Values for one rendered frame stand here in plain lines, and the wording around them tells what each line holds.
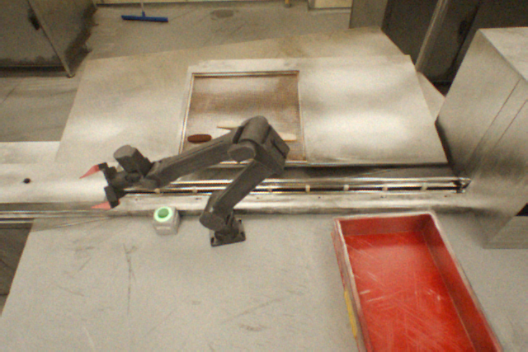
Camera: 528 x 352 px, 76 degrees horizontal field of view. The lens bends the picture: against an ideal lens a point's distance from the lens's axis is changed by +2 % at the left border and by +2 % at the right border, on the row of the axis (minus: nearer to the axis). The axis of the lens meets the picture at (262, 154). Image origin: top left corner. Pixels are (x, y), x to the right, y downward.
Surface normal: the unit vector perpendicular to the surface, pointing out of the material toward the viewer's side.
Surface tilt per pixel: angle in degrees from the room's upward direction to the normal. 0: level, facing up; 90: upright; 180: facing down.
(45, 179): 0
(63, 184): 0
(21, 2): 90
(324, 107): 10
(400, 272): 0
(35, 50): 90
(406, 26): 90
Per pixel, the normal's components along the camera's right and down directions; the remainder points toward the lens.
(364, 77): -0.03, -0.55
